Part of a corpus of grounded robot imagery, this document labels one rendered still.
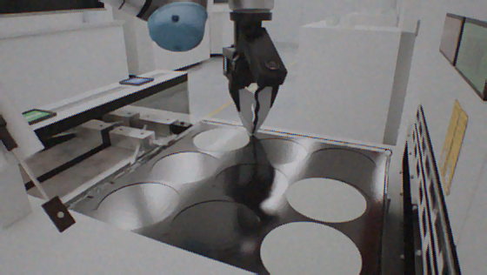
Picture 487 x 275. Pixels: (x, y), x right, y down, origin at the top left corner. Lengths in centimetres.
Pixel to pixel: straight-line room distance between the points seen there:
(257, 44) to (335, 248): 32
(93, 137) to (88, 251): 39
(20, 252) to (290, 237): 25
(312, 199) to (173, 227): 17
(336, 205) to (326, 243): 7
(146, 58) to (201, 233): 477
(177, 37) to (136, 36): 458
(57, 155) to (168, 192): 23
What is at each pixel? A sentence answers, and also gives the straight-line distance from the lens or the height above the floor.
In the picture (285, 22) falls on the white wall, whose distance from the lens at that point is 864.
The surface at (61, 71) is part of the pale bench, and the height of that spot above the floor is 45.
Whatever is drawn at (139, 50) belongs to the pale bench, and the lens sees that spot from 508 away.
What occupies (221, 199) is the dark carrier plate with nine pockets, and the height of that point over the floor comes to 90.
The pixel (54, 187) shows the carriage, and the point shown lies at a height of 88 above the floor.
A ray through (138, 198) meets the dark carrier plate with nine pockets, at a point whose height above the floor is 90.
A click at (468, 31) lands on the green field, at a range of 34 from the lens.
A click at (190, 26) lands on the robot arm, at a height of 110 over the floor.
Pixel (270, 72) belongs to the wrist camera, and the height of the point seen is 104.
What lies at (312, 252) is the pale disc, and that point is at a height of 90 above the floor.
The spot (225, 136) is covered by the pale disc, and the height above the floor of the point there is 90.
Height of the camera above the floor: 114
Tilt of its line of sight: 23 degrees down
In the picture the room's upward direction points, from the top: straight up
